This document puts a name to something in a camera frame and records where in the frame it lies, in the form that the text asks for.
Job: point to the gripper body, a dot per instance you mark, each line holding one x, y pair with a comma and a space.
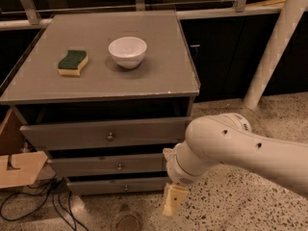
175, 170

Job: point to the grey drawer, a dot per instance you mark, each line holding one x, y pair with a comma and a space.
107, 165
78, 135
133, 185

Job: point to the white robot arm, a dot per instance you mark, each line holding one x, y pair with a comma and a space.
227, 139

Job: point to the grey bottom drawer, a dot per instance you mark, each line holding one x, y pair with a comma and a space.
133, 185

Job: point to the grey top drawer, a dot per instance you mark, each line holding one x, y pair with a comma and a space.
78, 135

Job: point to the grey drawer cabinet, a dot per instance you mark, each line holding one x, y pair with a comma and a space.
163, 85

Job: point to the floor drain cover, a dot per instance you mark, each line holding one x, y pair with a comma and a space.
128, 223

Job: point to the white ceramic bowl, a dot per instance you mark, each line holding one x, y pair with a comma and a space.
128, 52

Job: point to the wooden board cutout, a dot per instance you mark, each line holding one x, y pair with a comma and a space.
17, 168

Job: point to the green yellow sponge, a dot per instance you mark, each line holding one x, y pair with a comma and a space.
73, 63

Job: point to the metal railing frame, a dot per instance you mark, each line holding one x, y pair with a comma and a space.
33, 14

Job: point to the white slanted post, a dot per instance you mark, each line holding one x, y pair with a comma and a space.
283, 30

